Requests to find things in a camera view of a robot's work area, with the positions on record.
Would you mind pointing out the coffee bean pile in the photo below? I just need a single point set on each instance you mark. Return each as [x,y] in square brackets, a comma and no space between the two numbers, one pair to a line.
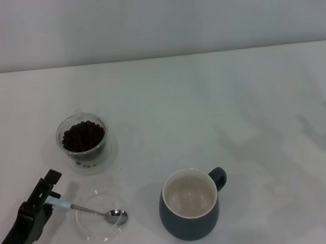
[82,136]

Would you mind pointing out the dark grey ceramic mug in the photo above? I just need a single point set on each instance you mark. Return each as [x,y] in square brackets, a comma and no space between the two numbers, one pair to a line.
[185,227]

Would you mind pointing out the small clear glass dish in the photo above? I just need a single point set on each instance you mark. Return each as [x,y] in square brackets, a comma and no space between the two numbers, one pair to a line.
[87,234]

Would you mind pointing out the clear glass cup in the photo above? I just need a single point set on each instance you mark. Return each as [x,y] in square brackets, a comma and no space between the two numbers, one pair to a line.
[69,157]

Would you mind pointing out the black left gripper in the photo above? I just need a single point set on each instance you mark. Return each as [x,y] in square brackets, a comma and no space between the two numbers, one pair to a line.
[17,241]

